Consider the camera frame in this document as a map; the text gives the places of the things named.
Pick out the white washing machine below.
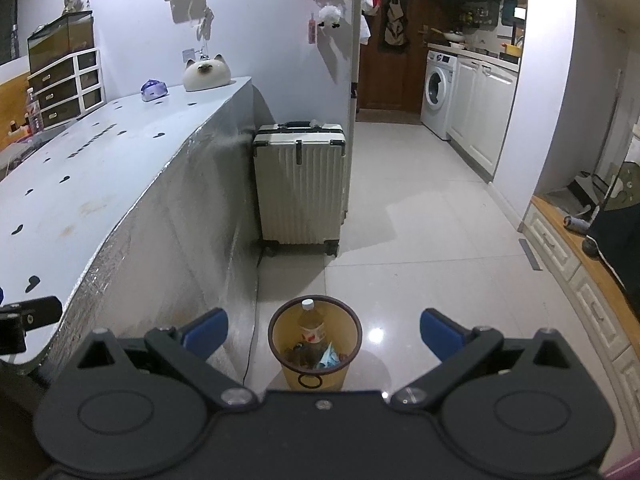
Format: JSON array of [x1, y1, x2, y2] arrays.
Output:
[[421, 50, 458, 140]]

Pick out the hanging tote bag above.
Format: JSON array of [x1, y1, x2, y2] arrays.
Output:
[[382, 0, 408, 52]]

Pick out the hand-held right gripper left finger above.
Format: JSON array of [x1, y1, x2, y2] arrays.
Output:
[[60, 307, 258, 411]]

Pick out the white drawer platform wooden top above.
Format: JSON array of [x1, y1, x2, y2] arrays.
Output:
[[520, 195, 640, 411]]

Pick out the yellow trash bin brown rim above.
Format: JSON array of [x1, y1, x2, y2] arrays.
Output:
[[267, 296, 363, 392]]

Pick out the clear plastic bottle red label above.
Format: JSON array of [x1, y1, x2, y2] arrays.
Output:
[[298, 298, 327, 356]]

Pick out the glass fish tank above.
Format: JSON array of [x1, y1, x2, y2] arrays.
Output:
[[27, 10, 96, 76]]

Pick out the standing clear water bottle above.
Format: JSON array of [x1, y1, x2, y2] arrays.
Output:
[[26, 87, 42, 133]]

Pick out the cream ribbed suitcase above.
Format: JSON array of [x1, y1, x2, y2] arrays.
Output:
[[251, 120, 349, 258]]

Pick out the blue plastic wrapper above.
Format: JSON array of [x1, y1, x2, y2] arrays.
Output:
[[317, 342, 341, 368]]

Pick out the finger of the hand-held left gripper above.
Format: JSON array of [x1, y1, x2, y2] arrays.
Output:
[[0, 296, 63, 333]]

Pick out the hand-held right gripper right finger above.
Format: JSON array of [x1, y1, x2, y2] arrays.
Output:
[[390, 308, 601, 411]]

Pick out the blue tissue pack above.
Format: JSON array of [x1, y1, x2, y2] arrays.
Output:
[[141, 79, 168, 102]]

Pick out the white lower kitchen cabinets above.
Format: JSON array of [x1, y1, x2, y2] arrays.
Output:
[[445, 55, 521, 183]]

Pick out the white cat-shaped ceramic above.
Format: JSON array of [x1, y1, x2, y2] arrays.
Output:
[[182, 54, 232, 92]]

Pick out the white drawer unit dark drawers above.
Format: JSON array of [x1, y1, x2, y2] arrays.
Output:
[[27, 49, 106, 131]]

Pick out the brown wooden door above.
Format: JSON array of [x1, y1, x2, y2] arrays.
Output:
[[357, 0, 433, 113]]

